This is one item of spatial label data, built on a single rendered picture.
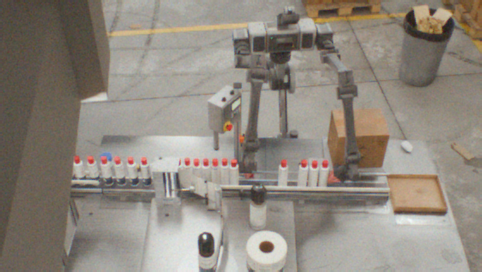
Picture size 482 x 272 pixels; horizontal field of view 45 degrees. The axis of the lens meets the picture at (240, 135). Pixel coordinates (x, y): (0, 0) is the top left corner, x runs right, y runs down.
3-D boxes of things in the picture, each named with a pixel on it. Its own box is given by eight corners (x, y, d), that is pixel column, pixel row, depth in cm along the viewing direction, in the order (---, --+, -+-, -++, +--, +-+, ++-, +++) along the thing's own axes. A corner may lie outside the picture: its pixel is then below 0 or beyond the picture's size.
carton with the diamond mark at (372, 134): (333, 169, 353) (337, 136, 335) (326, 142, 371) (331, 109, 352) (382, 167, 354) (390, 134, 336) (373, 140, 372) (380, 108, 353)
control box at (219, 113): (208, 127, 315) (207, 100, 303) (227, 111, 325) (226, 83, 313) (223, 135, 311) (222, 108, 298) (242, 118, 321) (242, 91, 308)
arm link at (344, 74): (356, 70, 302) (337, 72, 301) (357, 94, 307) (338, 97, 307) (336, 46, 342) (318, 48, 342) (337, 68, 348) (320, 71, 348)
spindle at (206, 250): (198, 279, 291) (194, 244, 272) (199, 263, 298) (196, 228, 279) (216, 279, 291) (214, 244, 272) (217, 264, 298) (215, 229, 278)
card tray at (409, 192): (393, 211, 332) (394, 207, 329) (386, 177, 351) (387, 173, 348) (447, 212, 331) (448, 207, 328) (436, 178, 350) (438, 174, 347)
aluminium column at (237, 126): (233, 176, 352) (232, 87, 306) (234, 170, 355) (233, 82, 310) (241, 176, 352) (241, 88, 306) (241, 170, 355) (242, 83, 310)
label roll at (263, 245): (248, 282, 291) (248, 265, 282) (244, 249, 306) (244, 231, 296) (287, 279, 293) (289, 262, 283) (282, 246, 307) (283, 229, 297)
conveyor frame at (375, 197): (102, 195, 340) (101, 189, 337) (106, 182, 348) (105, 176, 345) (387, 200, 337) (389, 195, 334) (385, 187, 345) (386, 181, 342)
